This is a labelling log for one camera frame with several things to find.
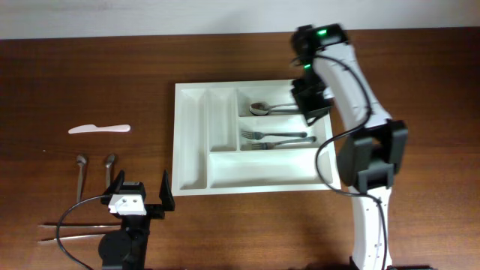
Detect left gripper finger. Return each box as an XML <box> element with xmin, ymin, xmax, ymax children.
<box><xmin>159</xmin><ymin>169</ymin><xmax>176</xmax><ymax>212</ymax></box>
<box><xmin>106</xmin><ymin>170</ymin><xmax>125</xmax><ymax>195</ymax></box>

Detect metal tablespoon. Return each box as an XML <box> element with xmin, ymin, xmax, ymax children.
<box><xmin>249</xmin><ymin>108</ymin><xmax>300</xmax><ymax>116</ymax></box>
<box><xmin>249</xmin><ymin>102</ymin><xmax>298</xmax><ymax>115</ymax></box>

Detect metal fork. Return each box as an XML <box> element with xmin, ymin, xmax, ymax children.
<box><xmin>240</xmin><ymin>130</ymin><xmax>308</xmax><ymax>140</ymax></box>
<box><xmin>250</xmin><ymin>136</ymin><xmax>317</xmax><ymax>150</ymax></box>

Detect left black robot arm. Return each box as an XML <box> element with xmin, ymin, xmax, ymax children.
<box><xmin>98</xmin><ymin>170</ymin><xmax>176</xmax><ymax>269</ymax></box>

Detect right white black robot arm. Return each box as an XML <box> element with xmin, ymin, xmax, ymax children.
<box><xmin>290</xmin><ymin>24</ymin><xmax>408</xmax><ymax>269</ymax></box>

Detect right small metal teaspoon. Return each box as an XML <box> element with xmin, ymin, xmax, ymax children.
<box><xmin>104</xmin><ymin>154</ymin><xmax>116</xmax><ymax>188</ymax></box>

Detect small metal teaspoon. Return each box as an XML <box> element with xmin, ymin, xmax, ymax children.
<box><xmin>76</xmin><ymin>154</ymin><xmax>88</xmax><ymax>203</ymax></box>
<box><xmin>104</xmin><ymin>154</ymin><xmax>116</xmax><ymax>188</ymax></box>

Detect left small metal teaspoon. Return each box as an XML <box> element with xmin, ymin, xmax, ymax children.
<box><xmin>76</xmin><ymin>154</ymin><xmax>88</xmax><ymax>203</ymax></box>

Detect pink plastic knife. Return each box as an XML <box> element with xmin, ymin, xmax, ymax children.
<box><xmin>68</xmin><ymin>124</ymin><xmax>131</xmax><ymax>134</ymax></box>

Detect white plastic cutlery tray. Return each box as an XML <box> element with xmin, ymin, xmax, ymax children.
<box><xmin>172</xmin><ymin>79</ymin><xmax>340</xmax><ymax>196</ymax></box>

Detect right black cable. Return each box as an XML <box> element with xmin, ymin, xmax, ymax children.
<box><xmin>295</xmin><ymin>54</ymin><xmax>389</xmax><ymax>270</ymax></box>

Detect black cable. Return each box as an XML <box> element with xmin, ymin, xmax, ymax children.
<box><xmin>55</xmin><ymin>194</ymin><xmax>113</xmax><ymax>270</ymax></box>
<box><xmin>295</xmin><ymin>54</ymin><xmax>389</xmax><ymax>270</ymax></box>

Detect left black cable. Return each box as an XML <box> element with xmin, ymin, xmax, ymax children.
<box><xmin>55</xmin><ymin>194</ymin><xmax>113</xmax><ymax>270</ymax></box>

